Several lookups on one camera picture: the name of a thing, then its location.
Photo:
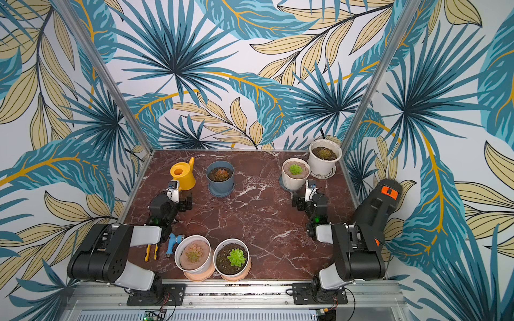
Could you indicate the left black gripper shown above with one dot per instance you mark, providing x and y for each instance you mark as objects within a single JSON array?
[{"x": 184, "y": 206}]

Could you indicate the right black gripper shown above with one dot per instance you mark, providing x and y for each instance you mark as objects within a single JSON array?
[{"x": 302, "y": 202}]

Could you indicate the yellow watering can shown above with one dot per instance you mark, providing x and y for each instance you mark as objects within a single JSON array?
[{"x": 184, "y": 173}]

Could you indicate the white ribbed pot green succulent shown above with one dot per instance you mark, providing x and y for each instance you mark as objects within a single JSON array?
[{"x": 294, "y": 174}]

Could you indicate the large white round pot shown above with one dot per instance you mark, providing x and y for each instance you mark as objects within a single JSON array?
[{"x": 324, "y": 155}]

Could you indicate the white pot pink soil succulent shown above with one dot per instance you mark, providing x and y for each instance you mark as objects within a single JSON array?
[{"x": 195, "y": 257}]

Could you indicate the white pot dark soil succulent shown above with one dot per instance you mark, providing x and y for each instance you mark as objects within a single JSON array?
[{"x": 232, "y": 260}]

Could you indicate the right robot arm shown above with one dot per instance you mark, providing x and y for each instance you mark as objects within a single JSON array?
[{"x": 356, "y": 247}]

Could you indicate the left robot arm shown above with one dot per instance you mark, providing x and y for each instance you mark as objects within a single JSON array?
[{"x": 103, "y": 255}]

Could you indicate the blue pot red succulent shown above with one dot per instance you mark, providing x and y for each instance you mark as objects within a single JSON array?
[{"x": 220, "y": 175}]

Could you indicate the blue spray nozzle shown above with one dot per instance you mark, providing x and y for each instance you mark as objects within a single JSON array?
[{"x": 174, "y": 241}]

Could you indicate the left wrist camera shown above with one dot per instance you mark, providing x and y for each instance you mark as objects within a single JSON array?
[{"x": 173, "y": 191}]

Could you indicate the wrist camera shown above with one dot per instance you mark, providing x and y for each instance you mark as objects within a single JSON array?
[
  {"x": 173, "y": 191},
  {"x": 310, "y": 189}
]

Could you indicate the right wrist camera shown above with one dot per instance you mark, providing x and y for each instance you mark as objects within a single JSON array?
[{"x": 310, "y": 189}]

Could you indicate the yellow handled pliers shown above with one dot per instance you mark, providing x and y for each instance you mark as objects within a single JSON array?
[{"x": 152, "y": 252}]

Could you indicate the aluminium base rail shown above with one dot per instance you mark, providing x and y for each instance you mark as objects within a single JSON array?
[{"x": 243, "y": 300}]

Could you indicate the left metal frame post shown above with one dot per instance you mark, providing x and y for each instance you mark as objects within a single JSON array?
[{"x": 81, "y": 35}]

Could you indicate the metal frame post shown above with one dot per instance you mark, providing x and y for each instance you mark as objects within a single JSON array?
[
  {"x": 382, "y": 66},
  {"x": 81, "y": 35}
]

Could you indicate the right metal frame post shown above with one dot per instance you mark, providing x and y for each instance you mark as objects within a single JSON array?
[{"x": 382, "y": 66}]

